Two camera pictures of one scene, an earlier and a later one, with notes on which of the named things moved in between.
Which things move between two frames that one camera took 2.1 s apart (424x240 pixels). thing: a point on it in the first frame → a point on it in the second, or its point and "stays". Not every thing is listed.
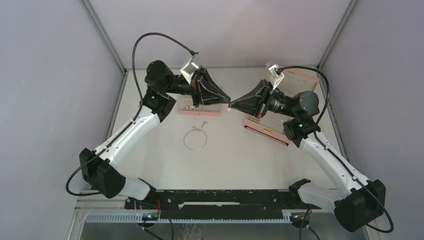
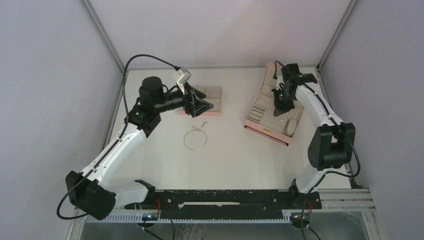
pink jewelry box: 271,125 stays
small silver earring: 203,123 stays
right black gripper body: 266,98 → 283,101
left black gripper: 205,91 → 199,106
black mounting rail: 218,203 stays
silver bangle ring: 193,149 stays
